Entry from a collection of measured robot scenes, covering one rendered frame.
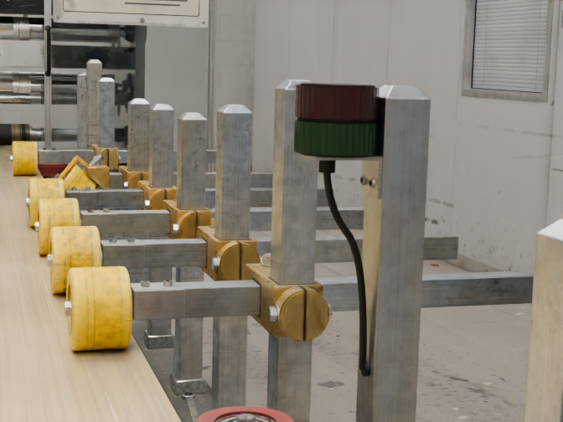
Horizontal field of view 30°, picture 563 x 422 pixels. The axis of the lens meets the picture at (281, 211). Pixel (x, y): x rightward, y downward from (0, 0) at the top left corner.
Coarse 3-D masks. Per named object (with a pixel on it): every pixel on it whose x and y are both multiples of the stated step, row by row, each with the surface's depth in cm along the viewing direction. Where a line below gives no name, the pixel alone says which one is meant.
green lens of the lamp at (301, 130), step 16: (304, 128) 73; (320, 128) 73; (336, 128) 72; (352, 128) 72; (368, 128) 73; (304, 144) 73; (320, 144) 73; (336, 144) 72; (352, 144) 73; (368, 144) 73
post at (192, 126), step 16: (192, 112) 149; (192, 128) 147; (192, 144) 147; (192, 160) 147; (192, 176) 148; (192, 192) 148; (192, 208) 148; (176, 272) 152; (192, 272) 150; (176, 320) 153; (192, 320) 151; (176, 336) 153; (192, 336) 151; (176, 352) 153; (192, 352) 151; (176, 368) 153; (192, 368) 152
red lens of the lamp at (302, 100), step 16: (304, 96) 73; (320, 96) 72; (336, 96) 72; (352, 96) 72; (368, 96) 73; (304, 112) 73; (320, 112) 72; (336, 112) 72; (352, 112) 72; (368, 112) 73
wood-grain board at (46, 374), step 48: (0, 192) 215; (0, 240) 159; (0, 288) 127; (48, 288) 128; (0, 336) 106; (48, 336) 106; (0, 384) 90; (48, 384) 91; (96, 384) 91; (144, 384) 91
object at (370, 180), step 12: (312, 84) 73; (324, 84) 74; (336, 84) 75; (348, 84) 76; (300, 120) 74; (312, 120) 73; (324, 120) 73; (336, 120) 72; (348, 120) 72; (360, 120) 73; (372, 120) 74; (312, 156) 74; (324, 156) 73; (336, 156) 73; (348, 156) 73; (360, 156) 74; (372, 156) 75; (324, 168) 75; (372, 168) 76; (324, 180) 76; (360, 180) 78; (372, 180) 75; (372, 192) 76; (336, 216) 76; (348, 228) 76; (348, 240) 76; (360, 264) 77; (360, 276) 77; (360, 288) 77; (360, 300) 77; (360, 312) 77; (360, 324) 77; (360, 336) 78; (360, 348) 78; (360, 360) 78
